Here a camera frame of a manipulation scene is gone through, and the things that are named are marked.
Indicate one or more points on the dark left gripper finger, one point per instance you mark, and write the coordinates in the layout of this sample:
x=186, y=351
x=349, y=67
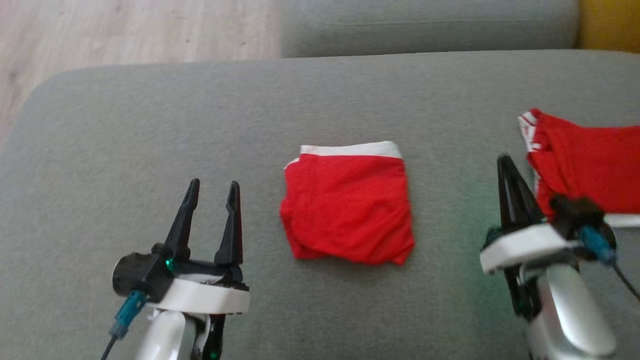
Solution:
x=182, y=225
x=231, y=225

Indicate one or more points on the red white Bulls shorts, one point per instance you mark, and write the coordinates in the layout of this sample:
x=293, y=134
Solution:
x=350, y=205

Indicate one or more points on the yellow sofa cushion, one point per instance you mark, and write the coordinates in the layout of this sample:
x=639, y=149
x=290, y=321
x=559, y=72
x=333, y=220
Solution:
x=610, y=25

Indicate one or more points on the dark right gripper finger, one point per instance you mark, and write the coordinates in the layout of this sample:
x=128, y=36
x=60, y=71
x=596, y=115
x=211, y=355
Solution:
x=510, y=200
x=531, y=205

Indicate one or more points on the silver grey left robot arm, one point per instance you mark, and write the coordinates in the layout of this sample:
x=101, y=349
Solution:
x=162, y=335

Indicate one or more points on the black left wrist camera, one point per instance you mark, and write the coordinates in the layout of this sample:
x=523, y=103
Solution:
x=142, y=272

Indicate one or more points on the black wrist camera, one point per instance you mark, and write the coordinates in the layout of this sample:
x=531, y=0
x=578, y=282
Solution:
x=142, y=272
x=575, y=212

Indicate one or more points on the grey fabric sofa cushion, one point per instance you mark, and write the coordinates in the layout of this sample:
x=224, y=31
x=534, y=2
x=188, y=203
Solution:
x=425, y=27

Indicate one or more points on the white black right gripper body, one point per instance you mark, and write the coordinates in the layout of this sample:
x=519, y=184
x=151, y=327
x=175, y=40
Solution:
x=525, y=245

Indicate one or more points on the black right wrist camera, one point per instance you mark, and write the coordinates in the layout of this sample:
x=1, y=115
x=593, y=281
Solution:
x=575, y=212

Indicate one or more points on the red white Bulls jersey shirt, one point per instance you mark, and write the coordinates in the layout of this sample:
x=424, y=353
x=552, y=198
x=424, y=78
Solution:
x=590, y=165

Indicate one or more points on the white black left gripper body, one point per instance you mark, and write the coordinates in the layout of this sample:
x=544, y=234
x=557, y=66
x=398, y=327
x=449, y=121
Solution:
x=210, y=297

